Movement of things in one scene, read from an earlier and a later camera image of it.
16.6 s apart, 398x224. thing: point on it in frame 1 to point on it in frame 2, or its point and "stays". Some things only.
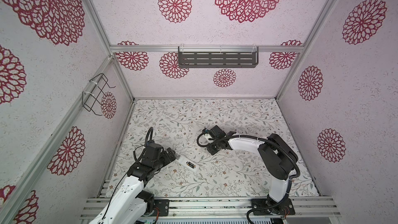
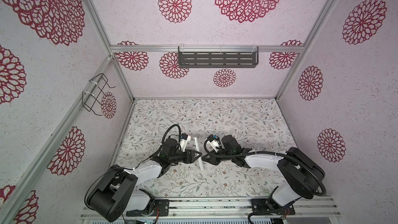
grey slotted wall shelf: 217,56 stays
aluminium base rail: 235,208 stays
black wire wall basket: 92,91 stays
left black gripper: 167,158 to 189,155
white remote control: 188,165 to 198,162
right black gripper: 209,149 to 213,159
